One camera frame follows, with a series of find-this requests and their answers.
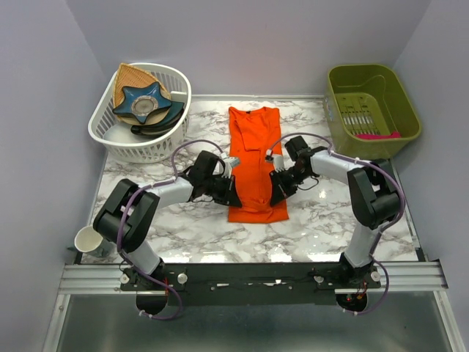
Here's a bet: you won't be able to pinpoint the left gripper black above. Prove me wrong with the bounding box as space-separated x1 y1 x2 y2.
203 173 243 208

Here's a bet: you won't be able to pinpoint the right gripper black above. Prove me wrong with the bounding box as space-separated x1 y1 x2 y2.
269 165 311 207

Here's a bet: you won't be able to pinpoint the orange t shirt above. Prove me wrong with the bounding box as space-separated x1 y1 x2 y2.
228 107 289 224

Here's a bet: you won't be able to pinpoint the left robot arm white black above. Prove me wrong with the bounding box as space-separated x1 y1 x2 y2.
92 151 242 290

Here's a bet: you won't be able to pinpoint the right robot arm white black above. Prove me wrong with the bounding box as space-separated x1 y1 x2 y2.
265 133 405 287

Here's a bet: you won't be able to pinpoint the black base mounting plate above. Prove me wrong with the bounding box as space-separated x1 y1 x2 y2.
120 260 384 307

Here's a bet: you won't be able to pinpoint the dark stacked plates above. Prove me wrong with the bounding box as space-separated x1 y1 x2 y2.
130 106 184 137

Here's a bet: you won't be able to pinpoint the green plastic bin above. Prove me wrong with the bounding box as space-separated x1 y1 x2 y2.
323 64 421 160

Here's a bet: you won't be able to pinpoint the blue star shaped dish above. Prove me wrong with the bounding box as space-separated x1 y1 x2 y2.
112 82 185 126

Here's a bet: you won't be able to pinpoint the pink cloth in bin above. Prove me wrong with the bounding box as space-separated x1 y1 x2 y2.
355 131 401 140

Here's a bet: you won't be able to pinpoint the white plastic basket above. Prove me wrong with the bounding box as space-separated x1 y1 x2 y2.
88 62 192 164

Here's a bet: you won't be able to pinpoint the white paper cup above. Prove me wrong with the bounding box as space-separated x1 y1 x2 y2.
74 226 113 258

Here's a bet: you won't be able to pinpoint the woven bamboo leaf tray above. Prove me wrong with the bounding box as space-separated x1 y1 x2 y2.
113 63 171 108

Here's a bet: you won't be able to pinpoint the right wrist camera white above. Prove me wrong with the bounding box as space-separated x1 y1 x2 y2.
265 150 285 172

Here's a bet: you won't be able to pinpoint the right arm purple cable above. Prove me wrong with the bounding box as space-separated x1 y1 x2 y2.
265 132 406 317

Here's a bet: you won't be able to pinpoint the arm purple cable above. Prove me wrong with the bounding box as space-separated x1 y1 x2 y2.
265 132 406 317
116 139 230 320

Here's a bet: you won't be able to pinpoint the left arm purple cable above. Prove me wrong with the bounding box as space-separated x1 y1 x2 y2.
116 139 230 320

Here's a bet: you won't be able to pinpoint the aluminium rail frame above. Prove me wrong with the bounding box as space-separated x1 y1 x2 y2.
43 261 466 351

